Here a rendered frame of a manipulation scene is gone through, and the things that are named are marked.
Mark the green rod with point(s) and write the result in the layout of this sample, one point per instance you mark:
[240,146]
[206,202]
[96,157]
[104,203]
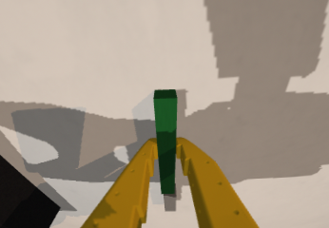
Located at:
[165,108]

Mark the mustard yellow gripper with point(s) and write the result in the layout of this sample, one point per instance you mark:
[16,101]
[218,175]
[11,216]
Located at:
[216,203]

